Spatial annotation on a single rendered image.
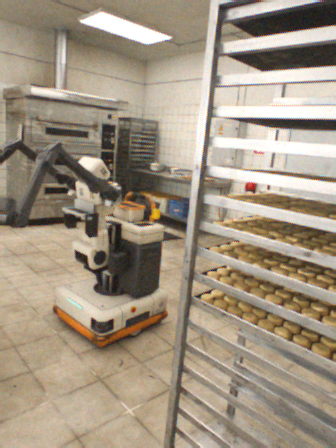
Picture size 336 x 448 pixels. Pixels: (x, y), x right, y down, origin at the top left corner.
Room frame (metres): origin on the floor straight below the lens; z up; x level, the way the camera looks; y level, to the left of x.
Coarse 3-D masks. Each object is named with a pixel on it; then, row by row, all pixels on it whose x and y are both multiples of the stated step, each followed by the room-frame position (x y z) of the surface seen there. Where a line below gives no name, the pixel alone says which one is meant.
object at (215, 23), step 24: (216, 0) 1.11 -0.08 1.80; (216, 24) 1.10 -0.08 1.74; (216, 48) 1.11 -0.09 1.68; (216, 72) 1.12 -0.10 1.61; (192, 192) 1.12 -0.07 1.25; (192, 216) 1.11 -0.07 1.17; (192, 240) 1.10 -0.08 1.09; (192, 264) 1.11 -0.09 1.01; (168, 408) 1.12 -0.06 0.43; (168, 432) 1.11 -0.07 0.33
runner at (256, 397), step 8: (232, 384) 1.43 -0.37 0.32; (240, 384) 1.42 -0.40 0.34; (240, 392) 1.39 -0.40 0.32; (248, 392) 1.38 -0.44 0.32; (256, 400) 1.34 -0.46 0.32; (264, 400) 1.33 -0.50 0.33; (264, 408) 1.30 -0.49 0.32; (272, 408) 1.30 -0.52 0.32; (280, 408) 1.28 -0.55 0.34; (280, 416) 1.26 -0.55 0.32; (288, 416) 1.25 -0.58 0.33; (296, 424) 1.22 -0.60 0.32; (304, 424) 1.21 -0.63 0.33; (304, 432) 1.18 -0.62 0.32; (312, 432) 1.18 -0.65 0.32; (320, 432) 1.16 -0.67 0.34; (320, 440) 1.15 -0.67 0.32; (328, 440) 1.14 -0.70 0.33
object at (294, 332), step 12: (204, 300) 1.12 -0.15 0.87; (216, 300) 1.12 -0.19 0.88; (228, 300) 1.13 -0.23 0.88; (240, 300) 1.17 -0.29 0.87; (228, 312) 1.05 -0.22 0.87; (240, 312) 1.05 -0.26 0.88; (252, 312) 1.07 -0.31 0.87; (264, 312) 1.06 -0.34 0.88; (264, 324) 0.98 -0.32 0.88; (276, 324) 1.01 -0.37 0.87; (288, 324) 0.99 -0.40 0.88; (288, 336) 0.93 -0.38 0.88; (300, 336) 0.92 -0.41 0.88; (312, 336) 0.93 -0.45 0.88; (324, 336) 0.94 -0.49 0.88; (312, 348) 0.87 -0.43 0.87; (324, 348) 0.87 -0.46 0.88
